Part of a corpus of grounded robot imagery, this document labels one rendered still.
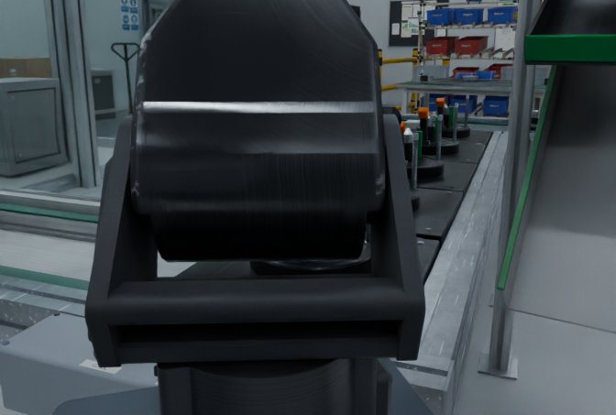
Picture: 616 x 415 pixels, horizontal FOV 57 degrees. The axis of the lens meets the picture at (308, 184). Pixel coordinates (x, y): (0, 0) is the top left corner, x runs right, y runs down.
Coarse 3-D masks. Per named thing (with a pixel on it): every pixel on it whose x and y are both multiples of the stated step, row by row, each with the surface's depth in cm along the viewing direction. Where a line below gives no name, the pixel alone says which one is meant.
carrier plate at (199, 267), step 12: (420, 240) 70; (432, 240) 70; (420, 252) 66; (432, 252) 66; (204, 264) 62; (216, 264) 62; (228, 264) 62; (240, 264) 62; (420, 264) 62; (432, 264) 65; (180, 276) 59; (192, 276) 59; (204, 276) 59
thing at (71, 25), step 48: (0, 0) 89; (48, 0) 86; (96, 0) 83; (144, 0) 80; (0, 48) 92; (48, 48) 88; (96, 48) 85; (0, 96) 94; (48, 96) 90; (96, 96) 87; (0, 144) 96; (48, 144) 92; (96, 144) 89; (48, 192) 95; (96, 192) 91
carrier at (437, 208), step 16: (416, 144) 84; (416, 160) 85; (416, 176) 86; (416, 192) 84; (432, 192) 92; (448, 192) 91; (416, 208) 82; (432, 208) 83; (448, 208) 83; (416, 224) 76; (432, 224) 76; (448, 224) 77
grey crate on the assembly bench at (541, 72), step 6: (510, 66) 582; (504, 72) 559; (510, 72) 557; (540, 72) 543; (546, 72) 563; (504, 78) 560; (510, 78) 558; (534, 78) 547; (540, 78) 544; (534, 84) 548; (540, 84) 545
